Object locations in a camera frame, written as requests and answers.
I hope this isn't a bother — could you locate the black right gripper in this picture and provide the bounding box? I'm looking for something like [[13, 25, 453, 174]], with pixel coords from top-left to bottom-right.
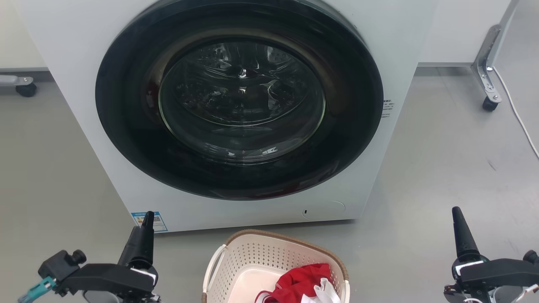
[[451, 206, 539, 291]]

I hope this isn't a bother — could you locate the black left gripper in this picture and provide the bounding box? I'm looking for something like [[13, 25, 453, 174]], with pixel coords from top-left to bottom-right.
[[57, 212, 159, 298]]

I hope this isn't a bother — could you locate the cream perforated laundry basket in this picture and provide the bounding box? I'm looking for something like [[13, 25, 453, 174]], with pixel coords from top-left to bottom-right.
[[202, 229, 350, 303]]

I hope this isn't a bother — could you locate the blue energy label sticker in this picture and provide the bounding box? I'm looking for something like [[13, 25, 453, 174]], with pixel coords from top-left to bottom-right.
[[131, 211, 168, 233]]

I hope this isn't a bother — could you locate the black round washer door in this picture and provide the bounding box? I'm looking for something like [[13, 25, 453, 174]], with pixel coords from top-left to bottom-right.
[[95, 0, 384, 201]]

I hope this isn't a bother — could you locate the white crumpled garment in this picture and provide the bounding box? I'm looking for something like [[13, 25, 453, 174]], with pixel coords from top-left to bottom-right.
[[301, 278, 342, 303]]

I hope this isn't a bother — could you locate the red and white garment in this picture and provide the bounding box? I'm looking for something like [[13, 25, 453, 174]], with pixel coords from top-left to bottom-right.
[[255, 263, 333, 303]]

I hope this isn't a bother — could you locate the white front-load washing machine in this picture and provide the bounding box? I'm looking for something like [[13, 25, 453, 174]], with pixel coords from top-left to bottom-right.
[[15, 0, 440, 233]]

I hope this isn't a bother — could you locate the white board panel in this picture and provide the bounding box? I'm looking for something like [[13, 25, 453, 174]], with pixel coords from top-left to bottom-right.
[[417, 0, 512, 67]]

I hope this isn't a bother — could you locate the teal left camera connector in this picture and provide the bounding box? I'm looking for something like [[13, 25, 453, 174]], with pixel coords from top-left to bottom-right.
[[18, 276, 56, 303]]

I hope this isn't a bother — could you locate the white floor cable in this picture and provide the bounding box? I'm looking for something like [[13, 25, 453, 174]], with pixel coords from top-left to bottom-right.
[[491, 66, 539, 159]]

